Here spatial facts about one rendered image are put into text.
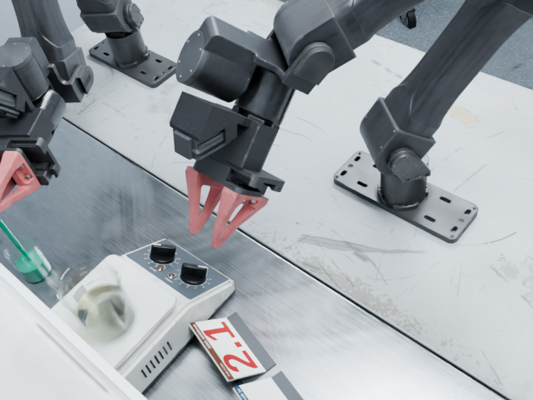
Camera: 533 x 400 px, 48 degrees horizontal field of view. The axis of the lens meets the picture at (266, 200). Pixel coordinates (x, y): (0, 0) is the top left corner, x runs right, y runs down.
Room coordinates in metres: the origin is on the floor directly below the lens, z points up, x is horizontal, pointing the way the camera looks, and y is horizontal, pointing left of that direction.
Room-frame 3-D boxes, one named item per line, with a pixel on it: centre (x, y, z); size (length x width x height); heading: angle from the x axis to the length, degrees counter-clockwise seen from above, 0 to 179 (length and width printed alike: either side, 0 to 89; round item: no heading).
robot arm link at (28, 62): (0.73, 0.27, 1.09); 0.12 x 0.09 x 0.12; 162
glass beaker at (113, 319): (0.37, 0.20, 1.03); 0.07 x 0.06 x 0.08; 95
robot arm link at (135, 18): (0.98, 0.20, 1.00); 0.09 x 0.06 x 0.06; 72
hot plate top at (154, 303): (0.39, 0.20, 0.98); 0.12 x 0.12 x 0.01; 42
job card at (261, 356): (0.35, 0.08, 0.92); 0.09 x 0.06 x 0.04; 25
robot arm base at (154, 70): (0.99, 0.20, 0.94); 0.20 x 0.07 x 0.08; 40
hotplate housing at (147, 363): (0.40, 0.19, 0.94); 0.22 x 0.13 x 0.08; 132
